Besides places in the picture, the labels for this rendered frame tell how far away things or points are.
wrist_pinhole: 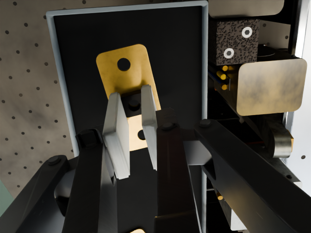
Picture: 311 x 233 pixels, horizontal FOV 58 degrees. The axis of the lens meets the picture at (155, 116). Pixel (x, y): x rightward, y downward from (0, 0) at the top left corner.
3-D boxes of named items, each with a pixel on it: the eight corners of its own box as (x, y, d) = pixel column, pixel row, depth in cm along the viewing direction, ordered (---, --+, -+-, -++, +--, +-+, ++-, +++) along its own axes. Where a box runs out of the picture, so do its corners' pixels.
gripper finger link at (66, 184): (113, 189, 14) (54, 204, 14) (116, 141, 18) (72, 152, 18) (103, 163, 13) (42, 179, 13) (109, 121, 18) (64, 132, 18)
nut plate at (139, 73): (168, 140, 24) (170, 147, 23) (125, 150, 24) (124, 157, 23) (144, 41, 21) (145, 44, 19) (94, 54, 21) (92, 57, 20)
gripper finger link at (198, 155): (159, 150, 13) (222, 135, 13) (154, 110, 18) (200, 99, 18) (166, 175, 14) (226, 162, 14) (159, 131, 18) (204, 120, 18)
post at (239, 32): (192, 29, 70) (257, 63, 33) (172, 30, 70) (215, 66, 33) (192, 8, 68) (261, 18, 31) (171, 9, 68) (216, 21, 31)
